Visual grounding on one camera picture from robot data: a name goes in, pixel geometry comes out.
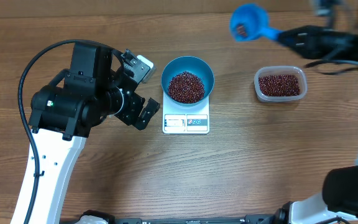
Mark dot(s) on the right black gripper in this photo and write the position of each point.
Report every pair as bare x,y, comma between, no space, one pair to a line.
299,40

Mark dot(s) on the red beans in bowl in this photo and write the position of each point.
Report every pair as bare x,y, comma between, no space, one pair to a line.
186,88

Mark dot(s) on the clear plastic food container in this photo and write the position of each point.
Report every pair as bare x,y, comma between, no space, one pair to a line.
281,70

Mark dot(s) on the red beans in container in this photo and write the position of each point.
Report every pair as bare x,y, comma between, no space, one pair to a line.
279,85

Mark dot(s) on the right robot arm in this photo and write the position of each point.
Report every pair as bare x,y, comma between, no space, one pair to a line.
338,200

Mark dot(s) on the blue plastic measuring scoop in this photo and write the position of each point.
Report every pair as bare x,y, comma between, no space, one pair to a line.
256,21

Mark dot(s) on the red beans in scoop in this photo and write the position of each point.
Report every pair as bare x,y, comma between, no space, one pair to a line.
241,31

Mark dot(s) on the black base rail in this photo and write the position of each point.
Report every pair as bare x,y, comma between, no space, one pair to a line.
91,216

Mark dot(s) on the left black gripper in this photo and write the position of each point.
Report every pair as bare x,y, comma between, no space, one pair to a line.
136,104

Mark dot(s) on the white digital kitchen scale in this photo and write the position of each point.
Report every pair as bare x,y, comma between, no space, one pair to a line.
185,119

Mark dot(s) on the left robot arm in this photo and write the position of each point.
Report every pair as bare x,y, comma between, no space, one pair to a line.
100,82

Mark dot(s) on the teal metal bowl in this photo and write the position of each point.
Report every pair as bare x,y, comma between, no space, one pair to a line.
193,65

